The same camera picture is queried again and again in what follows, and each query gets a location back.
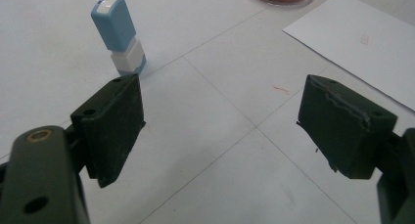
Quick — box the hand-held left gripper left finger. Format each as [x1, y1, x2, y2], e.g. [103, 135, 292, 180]
[70, 72, 146, 189]

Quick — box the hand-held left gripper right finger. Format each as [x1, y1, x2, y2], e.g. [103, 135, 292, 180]
[297, 74, 398, 180]

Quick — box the white and blue stamp body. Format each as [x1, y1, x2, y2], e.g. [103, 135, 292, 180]
[111, 37, 147, 76]

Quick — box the white paper sheet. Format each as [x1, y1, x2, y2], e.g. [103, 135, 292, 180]
[282, 0, 415, 112]

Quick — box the blue stamp cap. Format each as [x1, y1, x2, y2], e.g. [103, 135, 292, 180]
[90, 0, 137, 53]

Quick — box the white table cover board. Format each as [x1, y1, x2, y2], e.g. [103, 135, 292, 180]
[0, 0, 415, 224]

